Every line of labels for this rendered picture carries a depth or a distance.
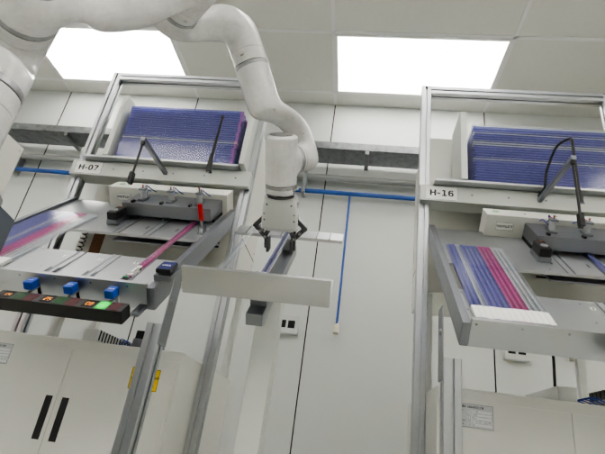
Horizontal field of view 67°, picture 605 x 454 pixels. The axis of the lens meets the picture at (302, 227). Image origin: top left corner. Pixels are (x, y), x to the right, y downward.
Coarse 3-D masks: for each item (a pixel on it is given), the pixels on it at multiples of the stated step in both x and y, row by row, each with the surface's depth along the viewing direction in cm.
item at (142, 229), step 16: (64, 208) 178; (80, 208) 179; (96, 208) 180; (112, 208) 181; (96, 224) 162; (112, 224) 162; (128, 224) 163; (144, 224) 164; (160, 224) 164; (176, 224) 165; (208, 224) 167; (128, 240) 160; (144, 240) 161; (160, 240) 162; (192, 240) 152
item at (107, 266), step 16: (32, 256) 134; (48, 256) 134; (64, 256) 134; (80, 256) 135; (96, 256) 135; (112, 256) 135; (64, 272) 124; (80, 272) 125; (96, 272) 124; (112, 272) 125; (128, 272) 126; (144, 272) 126
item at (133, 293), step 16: (0, 272) 120; (16, 272) 119; (32, 272) 119; (48, 272) 119; (0, 288) 122; (16, 288) 121; (48, 288) 120; (80, 288) 118; (96, 288) 117; (128, 288) 116; (144, 288) 115
